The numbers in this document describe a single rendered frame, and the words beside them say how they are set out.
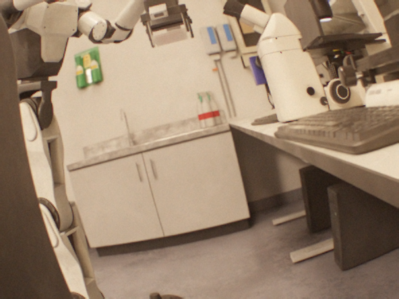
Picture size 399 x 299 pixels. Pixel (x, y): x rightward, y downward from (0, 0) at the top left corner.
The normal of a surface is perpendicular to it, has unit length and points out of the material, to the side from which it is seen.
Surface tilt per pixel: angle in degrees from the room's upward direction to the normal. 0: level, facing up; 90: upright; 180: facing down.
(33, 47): 105
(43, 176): 90
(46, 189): 90
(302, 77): 90
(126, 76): 90
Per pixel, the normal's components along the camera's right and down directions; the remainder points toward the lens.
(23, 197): 0.97, -0.23
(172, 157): -0.04, 0.07
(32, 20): 0.34, 0.03
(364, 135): -0.09, -0.18
